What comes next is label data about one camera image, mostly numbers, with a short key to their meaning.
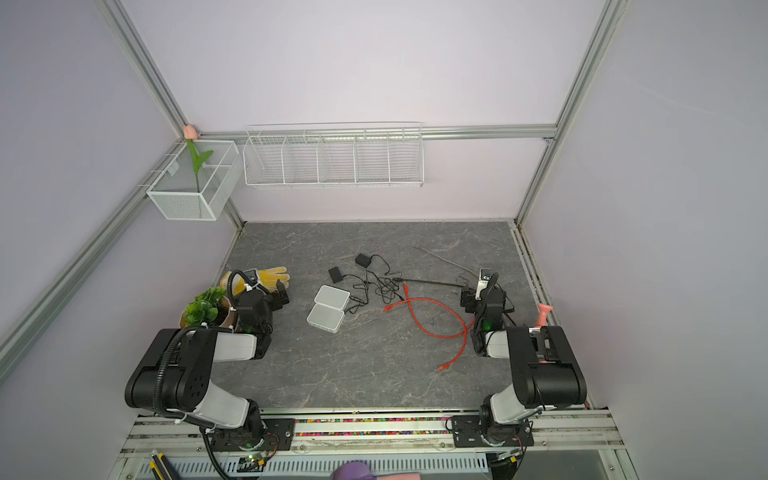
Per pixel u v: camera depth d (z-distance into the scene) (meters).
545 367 0.46
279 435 0.74
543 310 0.85
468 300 0.85
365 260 1.08
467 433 0.74
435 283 1.03
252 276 0.80
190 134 0.89
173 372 0.45
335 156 0.99
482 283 0.83
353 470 0.70
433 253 1.12
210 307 0.81
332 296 0.98
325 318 0.92
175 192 0.79
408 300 0.99
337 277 1.02
